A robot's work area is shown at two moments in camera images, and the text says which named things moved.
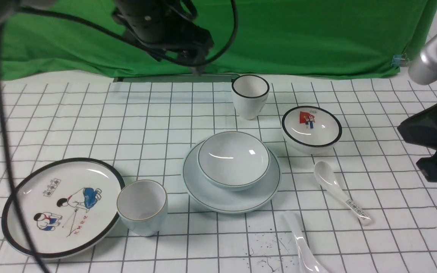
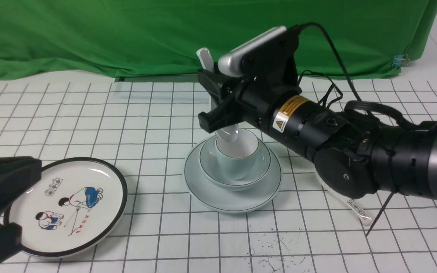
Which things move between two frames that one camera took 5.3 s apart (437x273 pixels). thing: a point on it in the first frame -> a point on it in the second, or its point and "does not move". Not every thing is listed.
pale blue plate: [211, 197] does not move
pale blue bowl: [233, 160] does not move
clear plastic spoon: [308, 262] -> [228, 135]
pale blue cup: [142, 206] -> [237, 158]
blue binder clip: [400, 60] does not move
